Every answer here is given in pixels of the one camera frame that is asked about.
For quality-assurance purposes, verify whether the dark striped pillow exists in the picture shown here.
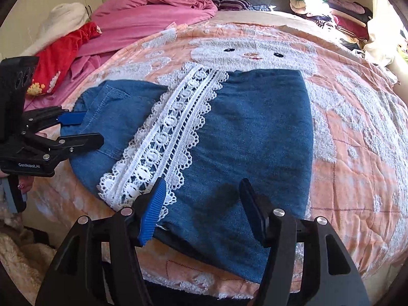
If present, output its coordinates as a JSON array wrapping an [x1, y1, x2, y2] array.
[[212, 0, 252, 11]]

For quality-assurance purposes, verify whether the pink duvet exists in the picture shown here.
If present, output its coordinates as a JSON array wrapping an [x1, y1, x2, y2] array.
[[24, 0, 219, 109]]

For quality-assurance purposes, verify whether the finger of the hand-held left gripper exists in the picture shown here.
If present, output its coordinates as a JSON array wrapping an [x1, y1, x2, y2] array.
[[30, 133, 105, 160], [22, 107, 86, 133]]

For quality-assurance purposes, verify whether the red flowered cloth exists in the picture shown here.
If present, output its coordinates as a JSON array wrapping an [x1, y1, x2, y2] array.
[[27, 22, 103, 96]]

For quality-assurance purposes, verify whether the green windowsill mat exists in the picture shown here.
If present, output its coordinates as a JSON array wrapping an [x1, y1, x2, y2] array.
[[396, 36, 408, 62]]

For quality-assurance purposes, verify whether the white curtain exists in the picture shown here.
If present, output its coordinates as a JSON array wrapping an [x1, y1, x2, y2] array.
[[363, 0, 405, 67]]

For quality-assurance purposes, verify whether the blue denim pants lace hem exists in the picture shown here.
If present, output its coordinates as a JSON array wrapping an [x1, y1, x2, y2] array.
[[60, 63, 314, 284]]

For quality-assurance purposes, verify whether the cream white cloth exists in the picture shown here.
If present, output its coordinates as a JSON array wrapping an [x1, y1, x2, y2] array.
[[19, 3, 91, 56]]

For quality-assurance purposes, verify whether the white crumpled cloth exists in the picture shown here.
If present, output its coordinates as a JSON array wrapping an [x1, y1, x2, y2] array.
[[352, 48, 400, 85]]

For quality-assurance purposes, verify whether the peach quilt with white pattern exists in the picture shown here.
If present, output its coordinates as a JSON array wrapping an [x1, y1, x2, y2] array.
[[24, 11, 408, 297]]

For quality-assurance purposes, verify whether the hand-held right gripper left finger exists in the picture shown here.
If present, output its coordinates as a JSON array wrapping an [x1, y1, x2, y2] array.
[[35, 177, 168, 306]]

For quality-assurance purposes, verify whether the pile of folded clothes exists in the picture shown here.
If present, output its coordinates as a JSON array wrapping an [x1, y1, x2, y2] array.
[[288, 0, 373, 52]]

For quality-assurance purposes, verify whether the beige fuzzy cloth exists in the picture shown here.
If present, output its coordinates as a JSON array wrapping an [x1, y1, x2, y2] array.
[[0, 210, 58, 303]]

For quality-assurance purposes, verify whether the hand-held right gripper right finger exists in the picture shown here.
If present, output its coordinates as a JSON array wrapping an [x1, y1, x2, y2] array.
[[239, 178, 372, 306]]

